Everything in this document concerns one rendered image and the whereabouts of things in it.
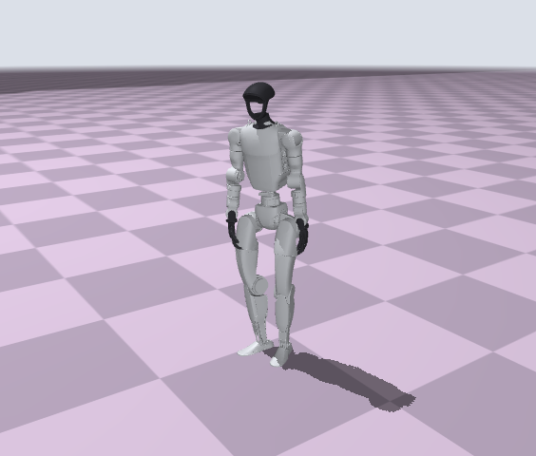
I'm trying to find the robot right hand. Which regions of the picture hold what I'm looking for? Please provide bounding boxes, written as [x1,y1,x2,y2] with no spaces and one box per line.
[226,211,242,249]

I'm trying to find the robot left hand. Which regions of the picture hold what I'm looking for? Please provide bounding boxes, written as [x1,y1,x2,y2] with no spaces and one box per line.
[297,218,309,255]

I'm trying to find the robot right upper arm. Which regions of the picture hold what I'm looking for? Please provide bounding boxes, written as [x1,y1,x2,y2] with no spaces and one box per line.
[226,126,244,183]

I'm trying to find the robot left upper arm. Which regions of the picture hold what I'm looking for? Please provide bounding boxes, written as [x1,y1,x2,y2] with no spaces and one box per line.
[278,128,303,189]

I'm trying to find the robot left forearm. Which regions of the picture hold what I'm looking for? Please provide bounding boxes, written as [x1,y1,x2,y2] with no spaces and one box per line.
[291,174,309,226]

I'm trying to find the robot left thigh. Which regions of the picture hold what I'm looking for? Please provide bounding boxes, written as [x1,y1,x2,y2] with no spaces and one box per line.
[274,213,300,299]

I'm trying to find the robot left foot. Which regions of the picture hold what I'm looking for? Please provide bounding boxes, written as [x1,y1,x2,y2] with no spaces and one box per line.
[270,341,293,368]

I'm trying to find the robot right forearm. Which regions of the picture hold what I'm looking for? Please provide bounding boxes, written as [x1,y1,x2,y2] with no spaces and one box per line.
[226,179,241,218]

